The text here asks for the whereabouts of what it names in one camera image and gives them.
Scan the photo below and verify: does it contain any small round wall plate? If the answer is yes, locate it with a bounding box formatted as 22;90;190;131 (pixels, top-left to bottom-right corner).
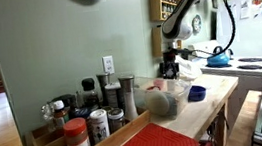
189;13;204;35

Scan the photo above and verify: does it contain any white electric stove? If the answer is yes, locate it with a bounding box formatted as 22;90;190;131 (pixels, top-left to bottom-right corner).
186;33;262;133

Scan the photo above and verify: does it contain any tall steel white grinder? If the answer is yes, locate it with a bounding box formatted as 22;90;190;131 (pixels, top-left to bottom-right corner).
117;74;141;122

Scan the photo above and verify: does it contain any white printed spice shaker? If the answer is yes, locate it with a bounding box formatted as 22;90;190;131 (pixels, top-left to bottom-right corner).
88;107;112;145

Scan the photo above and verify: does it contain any white cap brown spice bottle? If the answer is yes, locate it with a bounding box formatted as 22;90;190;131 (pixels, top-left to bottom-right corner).
51;99;71;131

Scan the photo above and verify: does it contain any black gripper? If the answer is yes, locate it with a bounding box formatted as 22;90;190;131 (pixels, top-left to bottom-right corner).
159;47;183;82

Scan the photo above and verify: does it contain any red lid spice jar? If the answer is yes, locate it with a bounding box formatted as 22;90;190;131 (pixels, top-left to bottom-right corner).
61;116;92;146

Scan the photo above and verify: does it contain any blue kettle black handle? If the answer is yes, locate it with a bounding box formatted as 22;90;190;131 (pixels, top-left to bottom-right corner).
204;44;232;69

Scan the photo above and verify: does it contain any navy canister white lid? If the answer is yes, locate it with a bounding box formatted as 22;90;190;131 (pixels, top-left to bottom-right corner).
71;106;94;122

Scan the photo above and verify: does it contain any black cap glass bottle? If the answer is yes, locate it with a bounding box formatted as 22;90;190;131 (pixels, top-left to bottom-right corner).
79;76;101;112

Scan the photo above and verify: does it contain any blue plastic cup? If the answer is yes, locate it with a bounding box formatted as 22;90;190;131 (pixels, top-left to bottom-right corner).
186;83;209;103

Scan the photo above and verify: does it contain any red silicone mat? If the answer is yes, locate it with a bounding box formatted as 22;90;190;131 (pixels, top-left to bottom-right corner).
113;117;201;146

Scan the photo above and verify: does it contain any dark steel grinder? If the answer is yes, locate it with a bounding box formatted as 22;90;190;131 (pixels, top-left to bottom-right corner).
95;72;115;108

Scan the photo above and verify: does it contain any dark lid spice jar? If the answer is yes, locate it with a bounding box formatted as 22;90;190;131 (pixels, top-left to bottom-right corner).
51;93;78;114

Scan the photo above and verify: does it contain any wooden spice tray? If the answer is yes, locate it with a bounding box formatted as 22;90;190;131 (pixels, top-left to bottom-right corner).
22;105;156;146

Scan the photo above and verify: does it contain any white paper sheet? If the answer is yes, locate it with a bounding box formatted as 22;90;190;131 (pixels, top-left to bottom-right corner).
237;0;254;20

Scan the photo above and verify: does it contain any white wall outlet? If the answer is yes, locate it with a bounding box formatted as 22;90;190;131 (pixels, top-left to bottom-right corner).
102;55;116;76

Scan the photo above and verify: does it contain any round white plastic lid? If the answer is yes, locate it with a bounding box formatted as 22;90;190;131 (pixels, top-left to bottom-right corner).
142;88;171;118

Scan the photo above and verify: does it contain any orange plastic cup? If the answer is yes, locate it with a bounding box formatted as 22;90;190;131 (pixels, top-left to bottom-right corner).
152;77;167;91

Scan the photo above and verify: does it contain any small silver pot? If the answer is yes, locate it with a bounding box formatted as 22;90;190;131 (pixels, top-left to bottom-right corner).
223;47;235;60

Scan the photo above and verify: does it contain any clear glass shaker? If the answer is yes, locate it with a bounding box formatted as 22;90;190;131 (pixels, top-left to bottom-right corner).
39;102;57;133

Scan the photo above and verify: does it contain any white refrigerator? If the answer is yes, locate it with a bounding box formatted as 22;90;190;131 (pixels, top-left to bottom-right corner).
212;0;262;65

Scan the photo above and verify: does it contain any small glass jar dark lid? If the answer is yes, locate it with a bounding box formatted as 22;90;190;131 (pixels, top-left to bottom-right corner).
106;107;127;135

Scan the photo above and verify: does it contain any white label spice jar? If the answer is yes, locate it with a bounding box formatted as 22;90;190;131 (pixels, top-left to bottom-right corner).
103;81;124;110

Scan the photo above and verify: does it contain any large clear plastic container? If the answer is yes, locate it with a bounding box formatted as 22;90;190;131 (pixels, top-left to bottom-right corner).
132;71;197;123

